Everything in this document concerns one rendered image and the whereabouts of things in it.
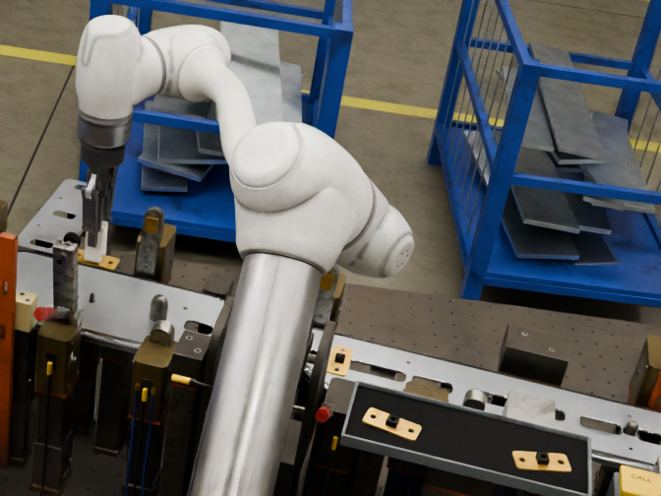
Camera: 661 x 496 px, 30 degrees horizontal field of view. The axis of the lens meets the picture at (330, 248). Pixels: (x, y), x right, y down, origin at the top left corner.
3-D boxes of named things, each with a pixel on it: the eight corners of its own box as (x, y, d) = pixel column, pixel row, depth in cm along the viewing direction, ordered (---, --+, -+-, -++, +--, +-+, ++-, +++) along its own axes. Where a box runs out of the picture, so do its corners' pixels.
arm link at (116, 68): (99, 127, 199) (163, 110, 208) (105, 37, 191) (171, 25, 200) (60, 100, 205) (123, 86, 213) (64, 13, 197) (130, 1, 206)
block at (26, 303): (30, 454, 232) (38, 293, 213) (24, 465, 229) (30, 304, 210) (13, 450, 232) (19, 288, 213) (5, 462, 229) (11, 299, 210)
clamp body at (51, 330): (74, 475, 230) (86, 320, 211) (54, 511, 221) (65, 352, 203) (40, 466, 230) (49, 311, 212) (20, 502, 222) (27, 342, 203)
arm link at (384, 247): (352, 178, 182) (312, 141, 170) (446, 233, 172) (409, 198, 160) (301, 251, 181) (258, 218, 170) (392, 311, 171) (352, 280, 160)
